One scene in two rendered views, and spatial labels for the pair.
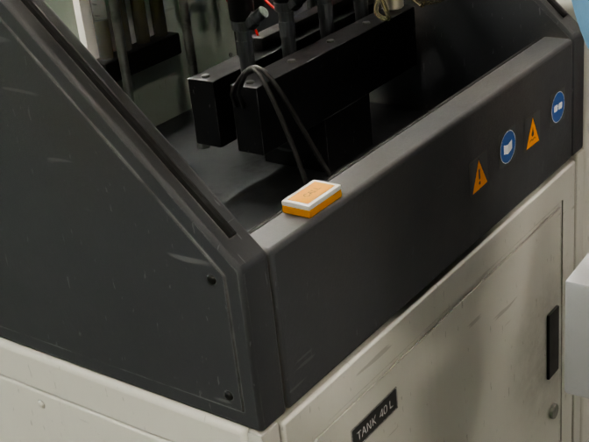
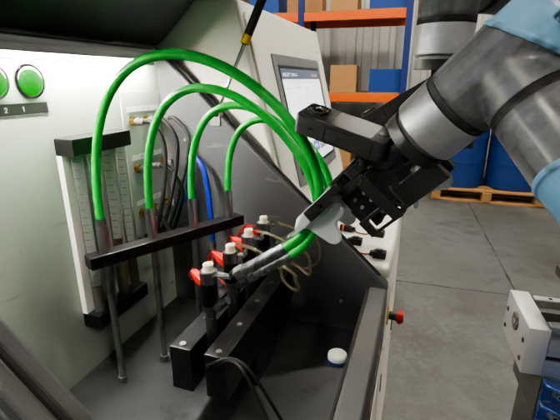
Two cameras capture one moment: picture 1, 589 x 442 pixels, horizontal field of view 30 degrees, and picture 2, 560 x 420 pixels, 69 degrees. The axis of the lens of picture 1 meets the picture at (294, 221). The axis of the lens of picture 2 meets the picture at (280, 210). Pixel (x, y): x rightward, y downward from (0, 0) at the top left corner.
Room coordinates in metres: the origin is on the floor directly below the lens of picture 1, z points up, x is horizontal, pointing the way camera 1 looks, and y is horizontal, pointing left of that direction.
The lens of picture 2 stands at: (0.63, 0.12, 1.38)
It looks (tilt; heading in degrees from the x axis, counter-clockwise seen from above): 18 degrees down; 341
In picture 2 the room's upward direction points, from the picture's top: straight up
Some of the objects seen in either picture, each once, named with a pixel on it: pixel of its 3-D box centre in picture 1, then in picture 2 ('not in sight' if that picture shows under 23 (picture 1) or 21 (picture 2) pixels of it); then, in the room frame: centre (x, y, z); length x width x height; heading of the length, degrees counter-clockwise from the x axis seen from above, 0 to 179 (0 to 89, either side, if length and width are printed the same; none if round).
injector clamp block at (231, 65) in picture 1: (314, 96); (242, 332); (1.30, -0.04, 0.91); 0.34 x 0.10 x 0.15; 142
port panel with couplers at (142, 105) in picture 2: not in sight; (152, 162); (1.56, 0.09, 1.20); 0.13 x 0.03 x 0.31; 142
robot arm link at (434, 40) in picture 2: not in sight; (443, 43); (1.11, -0.29, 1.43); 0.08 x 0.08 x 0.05
